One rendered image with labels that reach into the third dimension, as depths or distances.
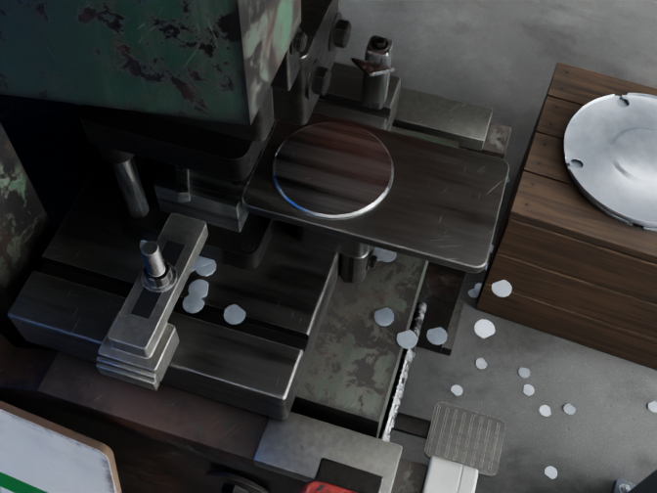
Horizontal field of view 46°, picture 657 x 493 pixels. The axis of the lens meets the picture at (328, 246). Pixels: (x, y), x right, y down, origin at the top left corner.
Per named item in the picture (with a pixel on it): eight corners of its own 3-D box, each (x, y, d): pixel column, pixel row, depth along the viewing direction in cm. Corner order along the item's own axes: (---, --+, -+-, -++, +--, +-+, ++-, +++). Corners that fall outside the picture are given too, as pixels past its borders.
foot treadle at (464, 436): (501, 430, 135) (506, 420, 130) (489, 486, 129) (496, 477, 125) (185, 336, 143) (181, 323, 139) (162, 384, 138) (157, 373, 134)
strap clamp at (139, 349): (221, 250, 83) (210, 193, 75) (156, 391, 75) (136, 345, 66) (169, 236, 84) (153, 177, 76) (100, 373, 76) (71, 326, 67)
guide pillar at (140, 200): (153, 204, 83) (125, 115, 71) (144, 221, 82) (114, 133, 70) (133, 200, 83) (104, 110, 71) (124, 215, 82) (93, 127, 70)
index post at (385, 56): (388, 93, 96) (395, 33, 88) (381, 111, 94) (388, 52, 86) (367, 88, 96) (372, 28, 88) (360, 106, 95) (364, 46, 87)
